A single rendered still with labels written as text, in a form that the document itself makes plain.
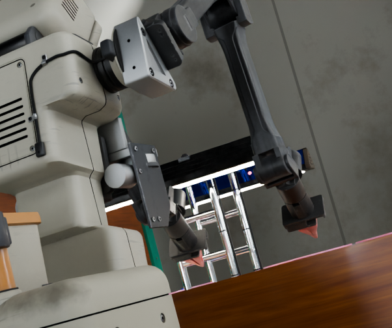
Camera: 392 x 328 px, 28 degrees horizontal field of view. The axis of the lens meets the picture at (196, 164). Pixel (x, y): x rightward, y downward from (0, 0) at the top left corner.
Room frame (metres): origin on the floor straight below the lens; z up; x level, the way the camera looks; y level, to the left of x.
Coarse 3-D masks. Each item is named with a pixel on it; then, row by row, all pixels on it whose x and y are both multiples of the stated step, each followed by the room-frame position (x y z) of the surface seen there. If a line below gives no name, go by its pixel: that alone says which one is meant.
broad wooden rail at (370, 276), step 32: (320, 256) 1.72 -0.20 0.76; (352, 256) 1.70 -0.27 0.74; (384, 256) 1.68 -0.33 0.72; (192, 288) 1.82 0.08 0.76; (224, 288) 1.79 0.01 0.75; (256, 288) 1.77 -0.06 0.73; (288, 288) 1.75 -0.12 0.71; (320, 288) 1.73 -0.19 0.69; (352, 288) 1.71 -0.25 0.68; (384, 288) 1.69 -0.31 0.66; (192, 320) 1.82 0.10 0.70; (224, 320) 1.80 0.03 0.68; (256, 320) 1.78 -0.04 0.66; (288, 320) 1.75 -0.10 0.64; (320, 320) 1.73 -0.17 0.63; (352, 320) 1.71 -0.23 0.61; (384, 320) 1.69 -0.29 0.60
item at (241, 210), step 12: (204, 180) 2.70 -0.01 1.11; (192, 192) 2.56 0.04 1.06; (240, 192) 2.52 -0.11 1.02; (192, 204) 2.56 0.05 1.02; (240, 204) 2.51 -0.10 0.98; (228, 216) 2.53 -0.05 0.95; (240, 216) 2.51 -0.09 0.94; (252, 240) 2.52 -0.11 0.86; (204, 252) 2.56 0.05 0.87; (240, 252) 2.53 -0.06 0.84; (252, 252) 2.51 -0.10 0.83; (252, 264) 2.52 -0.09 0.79
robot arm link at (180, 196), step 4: (168, 188) 2.02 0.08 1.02; (172, 188) 2.03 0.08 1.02; (176, 188) 2.03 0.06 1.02; (168, 192) 2.00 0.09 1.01; (172, 192) 2.02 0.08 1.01; (176, 192) 2.02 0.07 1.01; (180, 192) 2.03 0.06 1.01; (184, 192) 2.05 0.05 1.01; (168, 196) 1.99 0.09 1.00; (172, 196) 2.01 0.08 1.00; (176, 196) 2.02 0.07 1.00; (180, 196) 2.02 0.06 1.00; (184, 196) 2.04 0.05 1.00; (172, 200) 2.00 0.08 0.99; (176, 200) 2.01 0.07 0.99; (180, 200) 2.01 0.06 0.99; (184, 200) 2.03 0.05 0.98; (172, 204) 1.95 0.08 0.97; (180, 204) 2.00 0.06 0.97; (184, 204) 2.02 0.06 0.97; (172, 208) 1.94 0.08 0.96; (180, 208) 2.01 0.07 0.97; (184, 208) 2.01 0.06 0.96; (172, 212) 1.94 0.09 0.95; (184, 212) 2.02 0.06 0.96; (136, 216) 1.96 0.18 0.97; (172, 216) 1.95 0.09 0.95; (144, 224) 1.97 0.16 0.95
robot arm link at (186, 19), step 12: (180, 0) 1.55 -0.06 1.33; (192, 0) 1.56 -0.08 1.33; (204, 0) 1.63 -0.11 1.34; (216, 0) 1.71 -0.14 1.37; (228, 0) 1.74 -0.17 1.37; (168, 12) 1.40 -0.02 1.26; (180, 12) 1.42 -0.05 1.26; (192, 12) 1.47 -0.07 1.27; (204, 12) 1.61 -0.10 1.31; (216, 12) 1.76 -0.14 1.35; (228, 12) 1.75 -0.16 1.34; (168, 24) 1.40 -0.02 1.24; (180, 24) 1.40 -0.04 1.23; (192, 24) 1.45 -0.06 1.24; (216, 24) 1.77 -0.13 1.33; (180, 36) 1.41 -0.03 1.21; (192, 36) 1.43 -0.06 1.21; (180, 48) 1.44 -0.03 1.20
